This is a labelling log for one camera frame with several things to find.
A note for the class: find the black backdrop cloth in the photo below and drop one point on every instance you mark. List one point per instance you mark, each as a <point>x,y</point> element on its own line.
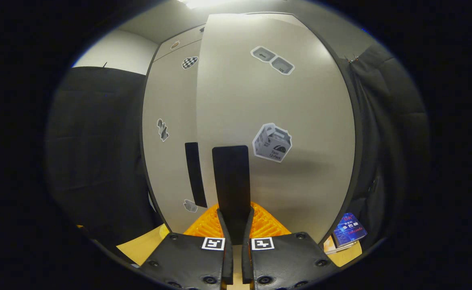
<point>95,161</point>

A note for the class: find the grey cabinet door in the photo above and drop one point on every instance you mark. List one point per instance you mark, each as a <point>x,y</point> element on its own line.
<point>171,100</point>
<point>300,121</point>

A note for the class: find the blue book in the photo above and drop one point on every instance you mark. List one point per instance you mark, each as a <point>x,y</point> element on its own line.
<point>349,229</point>

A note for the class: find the white book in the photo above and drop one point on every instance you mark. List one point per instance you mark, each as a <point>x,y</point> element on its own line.
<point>329,245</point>

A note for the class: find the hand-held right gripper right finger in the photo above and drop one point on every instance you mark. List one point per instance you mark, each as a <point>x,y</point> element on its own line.
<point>247,262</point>

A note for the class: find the large ceiling light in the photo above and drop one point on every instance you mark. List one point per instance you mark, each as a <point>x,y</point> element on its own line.
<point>203,3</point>

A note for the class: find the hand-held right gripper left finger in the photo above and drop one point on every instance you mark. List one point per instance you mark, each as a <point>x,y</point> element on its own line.
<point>228,262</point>

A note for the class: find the grey double-door shoe cabinet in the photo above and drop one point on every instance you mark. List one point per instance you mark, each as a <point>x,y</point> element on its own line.
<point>187,40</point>

